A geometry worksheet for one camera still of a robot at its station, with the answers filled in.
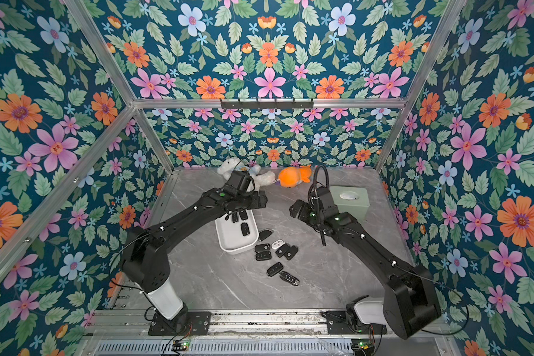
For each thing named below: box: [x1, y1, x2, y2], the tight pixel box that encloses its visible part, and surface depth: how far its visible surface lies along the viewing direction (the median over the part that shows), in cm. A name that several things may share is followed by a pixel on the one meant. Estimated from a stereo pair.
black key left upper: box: [254, 243, 271, 253], surface depth 92 cm
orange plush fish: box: [278, 164, 313, 188], surface depth 110 cm
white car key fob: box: [271, 238, 287, 250], surface depth 94 cm
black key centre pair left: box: [275, 242, 290, 259], surface depth 91 cm
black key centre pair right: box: [284, 245, 299, 261], surface depth 91 cm
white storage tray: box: [215, 209, 259, 255], surface depth 95 cm
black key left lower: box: [255, 250, 272, 262], surface depth 90 cm
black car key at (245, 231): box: [240, 222, 250, 237], surface depth 98 cm
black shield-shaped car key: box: [258, 229, 273, 242], surface depth 97 cm
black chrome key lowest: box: [279, 271, 300, 287], surface depth 84 cm
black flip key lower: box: [266, 261, 285, 278], surface depth 86 cm
